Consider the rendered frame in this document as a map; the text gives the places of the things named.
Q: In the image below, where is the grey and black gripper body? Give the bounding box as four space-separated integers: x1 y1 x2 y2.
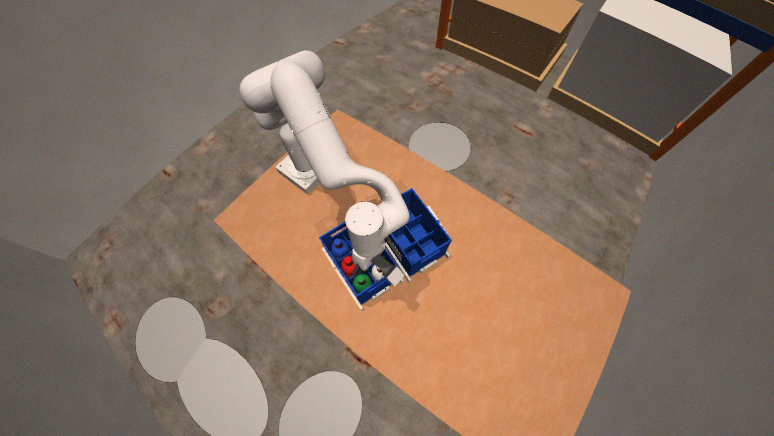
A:
352 241 385 271

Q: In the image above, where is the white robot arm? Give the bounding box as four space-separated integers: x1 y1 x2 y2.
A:
240 51 410 286

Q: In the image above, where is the white bottle with grey label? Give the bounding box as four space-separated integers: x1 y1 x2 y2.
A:
372 265 383 281

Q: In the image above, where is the blue plastic crate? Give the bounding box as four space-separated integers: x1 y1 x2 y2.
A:
319 222 400 305
386 188 452 277

